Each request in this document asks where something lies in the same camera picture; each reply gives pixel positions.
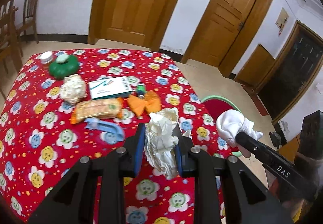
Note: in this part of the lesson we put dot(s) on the wooden door centre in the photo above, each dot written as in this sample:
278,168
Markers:
137,22

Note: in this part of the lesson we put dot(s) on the red basin green rim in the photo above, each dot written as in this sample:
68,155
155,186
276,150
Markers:
219,107

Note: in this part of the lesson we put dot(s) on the low wooden cabinet door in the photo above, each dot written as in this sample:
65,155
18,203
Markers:
256,68

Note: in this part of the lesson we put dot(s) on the red smiley flower tablecloth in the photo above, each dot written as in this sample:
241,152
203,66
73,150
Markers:
39,144

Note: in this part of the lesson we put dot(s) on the wall panel box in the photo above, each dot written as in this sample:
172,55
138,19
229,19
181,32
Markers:
282,19

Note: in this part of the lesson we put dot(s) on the light blue plastic piece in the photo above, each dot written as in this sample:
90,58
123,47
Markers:
106,129

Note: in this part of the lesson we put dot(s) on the white tissue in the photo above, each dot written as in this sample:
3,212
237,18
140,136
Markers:
232,122

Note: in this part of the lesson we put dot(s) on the orange snack wrapper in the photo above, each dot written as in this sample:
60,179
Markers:
150,103

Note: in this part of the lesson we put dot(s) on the small green bottle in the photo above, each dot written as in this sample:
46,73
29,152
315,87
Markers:
141,90

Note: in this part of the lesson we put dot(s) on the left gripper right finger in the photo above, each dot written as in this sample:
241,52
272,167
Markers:
246,199

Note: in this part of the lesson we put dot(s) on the biscuit packet wrapper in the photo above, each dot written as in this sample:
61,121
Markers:
100,108

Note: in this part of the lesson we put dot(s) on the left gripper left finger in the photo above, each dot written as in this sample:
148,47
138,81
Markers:
72,200

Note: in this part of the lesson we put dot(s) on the wooden chair far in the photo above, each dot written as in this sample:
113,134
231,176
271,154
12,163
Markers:
29,16

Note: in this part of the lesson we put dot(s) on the green flower-shaped container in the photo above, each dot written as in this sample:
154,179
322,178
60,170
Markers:
63,66

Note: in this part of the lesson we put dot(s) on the wooden chair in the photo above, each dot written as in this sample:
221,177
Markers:
9,40
29,16

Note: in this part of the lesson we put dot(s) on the white teal box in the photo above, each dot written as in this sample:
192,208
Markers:
110,88

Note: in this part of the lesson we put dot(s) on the white lid small jar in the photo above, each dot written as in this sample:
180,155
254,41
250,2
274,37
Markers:
46,57

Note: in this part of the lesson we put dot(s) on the wooden chair near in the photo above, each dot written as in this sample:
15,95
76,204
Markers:
9,40

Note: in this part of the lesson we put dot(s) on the white paper wad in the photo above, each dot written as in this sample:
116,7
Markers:
160,142

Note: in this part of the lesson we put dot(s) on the wooden door right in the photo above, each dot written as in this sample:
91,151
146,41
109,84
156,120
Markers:
225,31

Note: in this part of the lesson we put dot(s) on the cream paper ball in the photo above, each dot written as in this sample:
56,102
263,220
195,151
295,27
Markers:
73,89

